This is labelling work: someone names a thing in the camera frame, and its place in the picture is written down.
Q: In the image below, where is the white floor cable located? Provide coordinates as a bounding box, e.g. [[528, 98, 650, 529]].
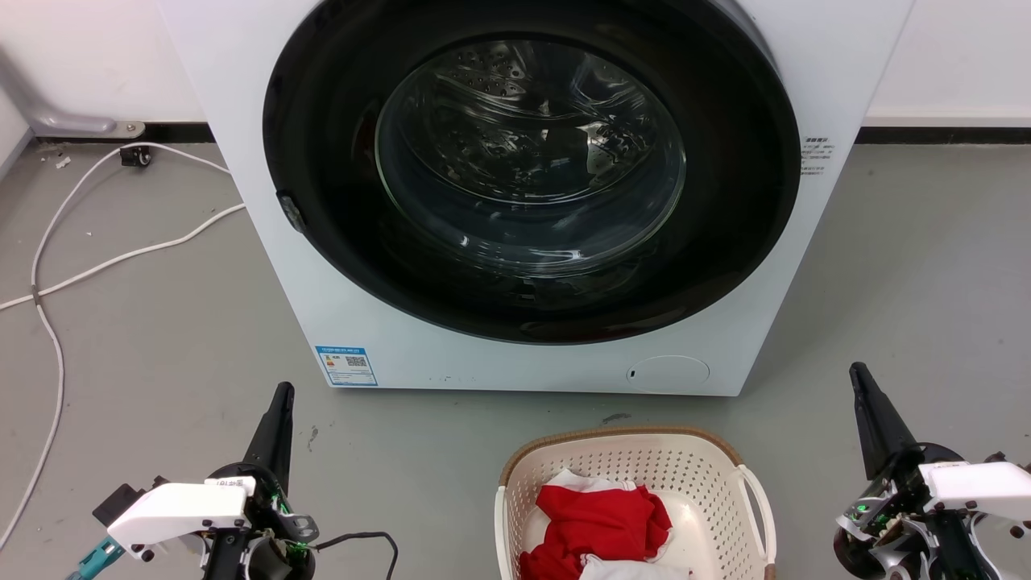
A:
[[0, 203, 246, 313], [0, 143, 233, 552]]

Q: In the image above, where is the small printed text label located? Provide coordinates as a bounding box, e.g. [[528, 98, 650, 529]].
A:
[[801, 135, 835, 178]]

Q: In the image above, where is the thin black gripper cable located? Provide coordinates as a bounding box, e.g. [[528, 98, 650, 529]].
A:
[[309, 531, 400, 580]]

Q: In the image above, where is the blue energy label sticker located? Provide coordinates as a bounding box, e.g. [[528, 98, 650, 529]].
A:
[[314, 346, 379, 388]]

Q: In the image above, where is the white front-load washing machine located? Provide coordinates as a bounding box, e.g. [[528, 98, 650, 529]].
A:
[[157, 0, 917, 397]]

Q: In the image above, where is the black round washer door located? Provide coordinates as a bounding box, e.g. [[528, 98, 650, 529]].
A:
[[263, 0, 802, 346]]

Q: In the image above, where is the cream plastic laundry basket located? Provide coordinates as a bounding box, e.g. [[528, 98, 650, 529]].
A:
[[494, 426, 779, 580]]

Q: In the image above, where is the red garment with white trim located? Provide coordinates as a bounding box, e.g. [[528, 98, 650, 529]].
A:
[[519, 470, 674, 580]]

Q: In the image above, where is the round white filter cover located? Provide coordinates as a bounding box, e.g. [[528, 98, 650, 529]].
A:
[[627, 355, 711, 395]]

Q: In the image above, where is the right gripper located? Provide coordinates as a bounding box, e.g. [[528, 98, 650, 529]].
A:
[[834, 362, 1001, 580]]

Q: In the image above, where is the grey wall pipe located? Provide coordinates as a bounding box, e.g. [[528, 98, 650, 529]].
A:
[[0, 47, 147, 139]]

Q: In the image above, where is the teal cable connector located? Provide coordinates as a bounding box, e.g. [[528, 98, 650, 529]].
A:
[[66, 537, 126, 580]]

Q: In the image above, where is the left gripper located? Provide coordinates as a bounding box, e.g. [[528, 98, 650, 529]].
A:
[[203, 382, 321, 580]]

